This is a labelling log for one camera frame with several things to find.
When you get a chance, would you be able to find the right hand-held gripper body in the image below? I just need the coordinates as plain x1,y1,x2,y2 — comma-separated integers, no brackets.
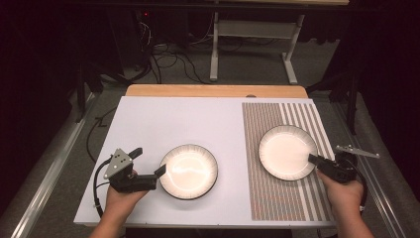
318,145,380,184

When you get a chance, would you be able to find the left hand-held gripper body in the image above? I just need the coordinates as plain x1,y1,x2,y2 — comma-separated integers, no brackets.
103,148,158,194

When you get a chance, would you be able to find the white plate with dark rim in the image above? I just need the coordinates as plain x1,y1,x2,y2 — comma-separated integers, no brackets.
258,124,319,181
158,143,219,201

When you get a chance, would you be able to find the person's right hand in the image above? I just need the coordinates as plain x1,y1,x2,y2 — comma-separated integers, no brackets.
317,172,365,216

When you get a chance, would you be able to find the person's left hand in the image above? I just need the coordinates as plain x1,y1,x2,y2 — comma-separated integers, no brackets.
105,186,149,216

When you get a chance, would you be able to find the striped placemat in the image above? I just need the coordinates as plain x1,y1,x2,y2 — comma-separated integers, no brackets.
242,102,335,222

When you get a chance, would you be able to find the white board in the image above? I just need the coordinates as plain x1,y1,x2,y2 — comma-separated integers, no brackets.
73,96,337,229

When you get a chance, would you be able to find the dark metal stand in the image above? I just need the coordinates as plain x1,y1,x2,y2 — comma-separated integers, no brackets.
73,62,104,124
306,70,361,136

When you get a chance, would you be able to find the wooden table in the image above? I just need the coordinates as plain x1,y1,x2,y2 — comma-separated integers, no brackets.
125,83,309,99

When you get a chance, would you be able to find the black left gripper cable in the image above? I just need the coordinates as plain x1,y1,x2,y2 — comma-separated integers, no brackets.
93,157,114,219

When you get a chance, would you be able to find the black floor cable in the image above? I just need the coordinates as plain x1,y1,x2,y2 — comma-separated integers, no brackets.
86,107,118,165

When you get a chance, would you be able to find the metal floor rail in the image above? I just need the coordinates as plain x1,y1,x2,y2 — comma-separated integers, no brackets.
9,93,97,238
330,98,409,238

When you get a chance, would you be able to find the bundle of floor cables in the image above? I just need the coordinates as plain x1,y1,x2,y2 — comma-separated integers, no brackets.
132,19,212,85

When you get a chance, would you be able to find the white desk frame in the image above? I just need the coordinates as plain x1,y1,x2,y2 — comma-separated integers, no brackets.
209,11,306,85

